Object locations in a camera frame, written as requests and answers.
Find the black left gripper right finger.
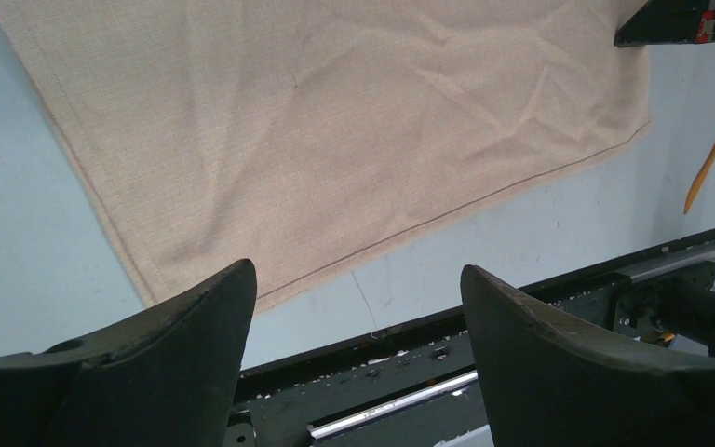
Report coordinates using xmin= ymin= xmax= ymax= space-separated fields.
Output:
xmin=460 ymin=265 xmax=715 ymax=446

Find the beige cloth napkin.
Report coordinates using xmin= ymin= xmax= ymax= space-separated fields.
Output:
xmin=0 ymin=1 xmax=650 ymax=309

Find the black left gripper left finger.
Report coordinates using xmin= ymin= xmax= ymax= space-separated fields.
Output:
xmin=0 ymin=259 xmax=257 ymax=446

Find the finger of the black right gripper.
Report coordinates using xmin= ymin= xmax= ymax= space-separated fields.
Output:
xmin=614 ymin=0 xmax=715 ymax=47

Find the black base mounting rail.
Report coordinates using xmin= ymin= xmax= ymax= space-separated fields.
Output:
xmin=224 ymin=219 xmax=715 ymax=447

